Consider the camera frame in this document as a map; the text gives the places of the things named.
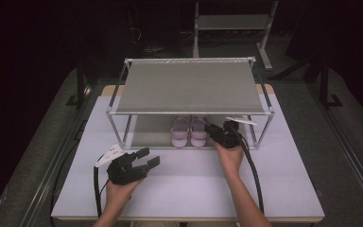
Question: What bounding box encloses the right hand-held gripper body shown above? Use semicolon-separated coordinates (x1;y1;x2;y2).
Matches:
213;116;258;149

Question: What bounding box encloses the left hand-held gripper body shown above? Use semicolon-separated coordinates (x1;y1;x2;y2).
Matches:
95;144;149;185

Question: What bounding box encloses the pink child sandal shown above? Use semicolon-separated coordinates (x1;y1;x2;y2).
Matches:
190;115;210;148
169;115;192;149

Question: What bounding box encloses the grey metal shoe rack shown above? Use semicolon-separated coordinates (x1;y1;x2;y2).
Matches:
105;56;276;150

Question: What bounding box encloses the person's right hand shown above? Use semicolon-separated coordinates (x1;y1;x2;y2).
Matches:
213;141;246;178

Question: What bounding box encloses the person's left hand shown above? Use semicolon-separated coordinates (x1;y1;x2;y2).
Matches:
105;178;144;219

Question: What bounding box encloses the black floor stand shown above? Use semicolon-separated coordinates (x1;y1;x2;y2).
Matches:
65;58;93;110
319;58;344;110

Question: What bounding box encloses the white metal stand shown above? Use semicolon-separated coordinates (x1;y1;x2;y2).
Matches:
192;0;280;72

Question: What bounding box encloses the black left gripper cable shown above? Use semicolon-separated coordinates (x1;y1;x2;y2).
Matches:
93;166;104;219

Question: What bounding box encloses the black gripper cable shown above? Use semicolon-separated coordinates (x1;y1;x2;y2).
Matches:
93;166;104;219
236;131;265;216

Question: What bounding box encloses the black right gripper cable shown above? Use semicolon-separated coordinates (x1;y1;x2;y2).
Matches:
236;131;265;216

